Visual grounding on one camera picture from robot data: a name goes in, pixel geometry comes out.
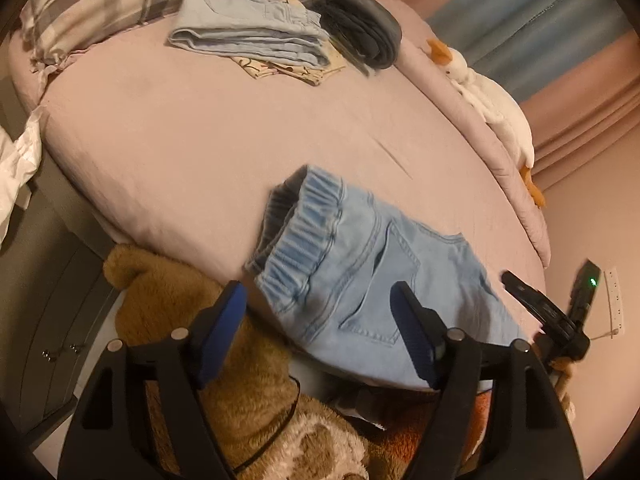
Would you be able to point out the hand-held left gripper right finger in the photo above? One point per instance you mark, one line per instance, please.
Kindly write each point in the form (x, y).
(411, 332)

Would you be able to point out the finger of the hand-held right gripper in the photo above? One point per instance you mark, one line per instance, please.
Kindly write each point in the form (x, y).
(532, 302)

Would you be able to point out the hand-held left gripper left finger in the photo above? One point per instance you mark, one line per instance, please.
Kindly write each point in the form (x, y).
(220, 332)

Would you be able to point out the light blue denim pants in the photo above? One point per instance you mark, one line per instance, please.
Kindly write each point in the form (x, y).
(350, 280)

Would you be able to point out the folded pale blue pants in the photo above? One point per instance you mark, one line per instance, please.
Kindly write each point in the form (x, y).
(240, 30)

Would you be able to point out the folded dark grey pants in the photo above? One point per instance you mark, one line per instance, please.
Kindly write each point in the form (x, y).
(360, 25)

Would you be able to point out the brown teddy bear plush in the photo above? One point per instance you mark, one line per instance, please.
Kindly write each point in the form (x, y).
(165, 300)

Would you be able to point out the orange fluffy plush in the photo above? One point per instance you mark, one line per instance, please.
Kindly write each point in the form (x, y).
(395, 445)

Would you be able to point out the pink quilted duvet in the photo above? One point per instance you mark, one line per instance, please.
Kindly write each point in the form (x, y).
(500, 170)

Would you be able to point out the grey cabinet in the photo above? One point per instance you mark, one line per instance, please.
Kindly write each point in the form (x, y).
(50, 310)

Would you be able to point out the bed with pink sheet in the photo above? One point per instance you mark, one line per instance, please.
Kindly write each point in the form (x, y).
(200, 135)

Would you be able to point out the white goose plush toy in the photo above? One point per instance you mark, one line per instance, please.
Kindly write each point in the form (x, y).
(490, 100)

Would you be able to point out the white cloth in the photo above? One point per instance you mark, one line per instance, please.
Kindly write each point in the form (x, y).
(17, 170)

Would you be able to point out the cream printed cloth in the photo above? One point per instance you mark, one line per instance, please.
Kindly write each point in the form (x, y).
(290, 72)

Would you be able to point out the blue curtain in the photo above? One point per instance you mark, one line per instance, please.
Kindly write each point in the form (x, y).
(525, 25)

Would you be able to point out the white wall socket strip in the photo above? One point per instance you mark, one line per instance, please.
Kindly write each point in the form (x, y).
(614, 305)

